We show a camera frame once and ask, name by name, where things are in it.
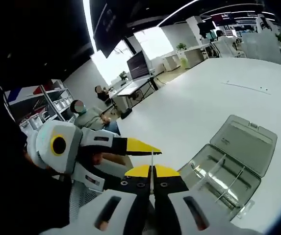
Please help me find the thin metal rod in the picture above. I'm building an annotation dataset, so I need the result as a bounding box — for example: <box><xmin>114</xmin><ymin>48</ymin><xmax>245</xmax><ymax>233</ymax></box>
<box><xmin>150</xmin><ymin>149</ymin><xmax>155</xmax><ymax>195</ymax></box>

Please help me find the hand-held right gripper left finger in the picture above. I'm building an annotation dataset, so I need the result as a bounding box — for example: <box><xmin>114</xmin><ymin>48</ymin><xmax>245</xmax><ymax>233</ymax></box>
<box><xmin>56</xmin><ymin>164</ymin><xmax>153</xmax><ymax>235</ymax></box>

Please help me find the person's black clothing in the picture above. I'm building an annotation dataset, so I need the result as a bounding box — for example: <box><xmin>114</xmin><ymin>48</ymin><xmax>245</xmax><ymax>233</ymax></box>
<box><xmin>0</xmin><ymin>73</ymin><xmax>78</xmax><ymax>235</ymax></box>

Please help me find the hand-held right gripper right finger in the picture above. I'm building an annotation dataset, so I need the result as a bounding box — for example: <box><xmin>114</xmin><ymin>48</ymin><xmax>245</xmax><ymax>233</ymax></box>
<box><xmin>154</xmin><ymin>164</ymin><xmax>254</xmax><ymax>235</ymax></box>

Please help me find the grey partition panel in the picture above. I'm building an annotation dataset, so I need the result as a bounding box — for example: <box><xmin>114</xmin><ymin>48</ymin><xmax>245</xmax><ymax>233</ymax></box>
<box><xmin>242</xmin><ymin>31</ymin><xmax>281</xmax><ymax>66</ymax></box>

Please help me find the hanging black screen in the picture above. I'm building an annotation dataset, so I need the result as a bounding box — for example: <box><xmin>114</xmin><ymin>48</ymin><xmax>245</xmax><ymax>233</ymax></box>
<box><xmin>92</xmin><ymin>0</ymin><xmax>129</xmax><ymax>58</ymax></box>

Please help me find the grey clear guide fixture box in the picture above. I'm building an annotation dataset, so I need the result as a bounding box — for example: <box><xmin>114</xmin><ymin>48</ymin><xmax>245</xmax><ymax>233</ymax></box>
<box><xmin>178</xmin><ymin>114</ymin><xmax>278</xmax><ymax>221</ymax></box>

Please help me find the black monitor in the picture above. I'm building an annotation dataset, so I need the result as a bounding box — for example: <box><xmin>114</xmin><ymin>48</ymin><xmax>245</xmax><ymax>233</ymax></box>
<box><xmin>127</xmin><ymin>50</ymin><xmax>150</xmax><ymax>80</ymax></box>

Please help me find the clear plastic divider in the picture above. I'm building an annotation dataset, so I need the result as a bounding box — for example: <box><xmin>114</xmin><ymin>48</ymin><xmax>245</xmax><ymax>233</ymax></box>
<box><xmin>215</xmin><ymin>167</ymin><xmax>245</xmax><ymax>203</ymax></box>
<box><xmin>191</xmin><ymin>156</ymin><xmax>227</xmax><ymax>190</ymax></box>

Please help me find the red wall screen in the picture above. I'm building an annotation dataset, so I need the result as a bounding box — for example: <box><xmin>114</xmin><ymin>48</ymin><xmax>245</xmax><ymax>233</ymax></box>
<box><xmin>213</xmin><ymin>13</ymin><xmax>232</xmax><ymax>25</ymax></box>

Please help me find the metal storage shelf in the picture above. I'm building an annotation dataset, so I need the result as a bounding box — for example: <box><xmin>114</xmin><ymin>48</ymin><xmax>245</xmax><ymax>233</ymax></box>
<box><xmin>5</xmin><ymin>79</ymin><xmax>75</xmax><ymax>133</ymax></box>

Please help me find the white office desk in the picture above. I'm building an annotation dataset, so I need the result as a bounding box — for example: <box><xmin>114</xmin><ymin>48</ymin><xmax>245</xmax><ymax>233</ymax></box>
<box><xmin>109</xmin><ymin>75</ymin><xmax>166</xmax><ymax>111</ymax></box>

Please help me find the person's left hand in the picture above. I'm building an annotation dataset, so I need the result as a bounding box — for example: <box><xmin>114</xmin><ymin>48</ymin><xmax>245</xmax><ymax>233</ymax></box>
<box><xmin>91</xmin><ymin>152</ymin><xmax>106</xmax><ymax>167</ymax></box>

